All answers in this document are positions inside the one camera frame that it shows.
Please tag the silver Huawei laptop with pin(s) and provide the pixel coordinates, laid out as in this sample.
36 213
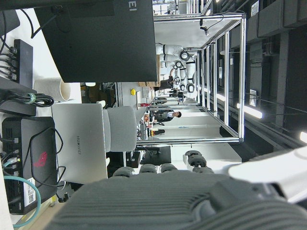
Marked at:
79 141

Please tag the yellow emergency stop button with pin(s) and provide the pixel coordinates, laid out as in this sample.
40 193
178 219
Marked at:
133 91

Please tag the black mini PC red logo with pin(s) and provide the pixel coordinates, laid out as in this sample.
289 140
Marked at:
31 163

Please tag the black USB hub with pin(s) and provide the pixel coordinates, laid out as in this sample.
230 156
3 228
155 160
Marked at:
22 63

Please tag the aluminium frame cage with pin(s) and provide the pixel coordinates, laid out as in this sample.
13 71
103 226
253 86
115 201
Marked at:
223 79

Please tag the black computer monitor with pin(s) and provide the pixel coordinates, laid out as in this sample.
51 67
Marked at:
100 38

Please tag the white paper cup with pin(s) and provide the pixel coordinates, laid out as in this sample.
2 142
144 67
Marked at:
53 88

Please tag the person in white shirt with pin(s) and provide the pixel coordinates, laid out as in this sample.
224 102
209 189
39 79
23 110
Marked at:
173 114

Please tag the right dexterous robot hand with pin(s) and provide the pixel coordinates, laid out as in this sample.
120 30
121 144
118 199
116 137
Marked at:
153 198

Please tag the white humanoid robot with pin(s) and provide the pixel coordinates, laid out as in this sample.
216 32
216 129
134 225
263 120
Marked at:
178 64

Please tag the black camera on frame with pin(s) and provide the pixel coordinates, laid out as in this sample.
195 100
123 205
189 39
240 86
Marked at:
204 27

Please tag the grey office chair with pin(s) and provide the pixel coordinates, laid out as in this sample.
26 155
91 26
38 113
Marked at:
121 129

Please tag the black power adapter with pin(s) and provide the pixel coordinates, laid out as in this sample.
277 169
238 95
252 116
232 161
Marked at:
14 98

